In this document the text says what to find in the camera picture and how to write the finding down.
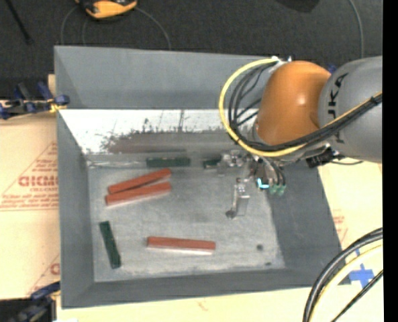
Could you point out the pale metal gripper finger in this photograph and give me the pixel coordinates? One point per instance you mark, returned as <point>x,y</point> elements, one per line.
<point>235,198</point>
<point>244,205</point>

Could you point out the dark green flat block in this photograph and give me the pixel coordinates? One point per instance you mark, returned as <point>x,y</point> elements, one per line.
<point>211,163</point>
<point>167,162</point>
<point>110,245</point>

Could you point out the grey metal bin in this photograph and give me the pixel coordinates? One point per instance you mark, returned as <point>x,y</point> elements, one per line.
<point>185,213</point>

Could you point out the red-brown flat block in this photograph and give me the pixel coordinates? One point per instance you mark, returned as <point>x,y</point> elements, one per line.
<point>181,245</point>
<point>138,195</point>
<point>140,180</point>

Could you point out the brown cardboard board red print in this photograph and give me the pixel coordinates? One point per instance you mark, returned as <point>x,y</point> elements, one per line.
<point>24,213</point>

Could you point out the black cylinder on white bracket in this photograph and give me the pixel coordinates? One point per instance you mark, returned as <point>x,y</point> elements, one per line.
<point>319,159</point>

